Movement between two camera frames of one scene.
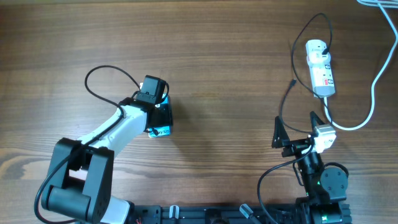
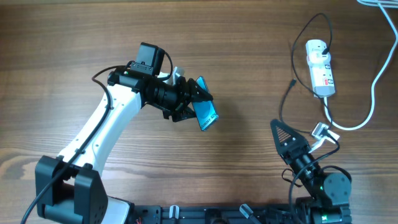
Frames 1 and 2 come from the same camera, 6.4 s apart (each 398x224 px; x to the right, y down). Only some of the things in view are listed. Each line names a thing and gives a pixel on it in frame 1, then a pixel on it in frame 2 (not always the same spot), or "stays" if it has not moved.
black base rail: x=234 y=214 stays
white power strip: x=321 y=74 stays
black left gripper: x=165 y=116 -> x=182 y=99
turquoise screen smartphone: x=165 y=130 -> x=205 y=111
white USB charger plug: x=318 y=58 stays
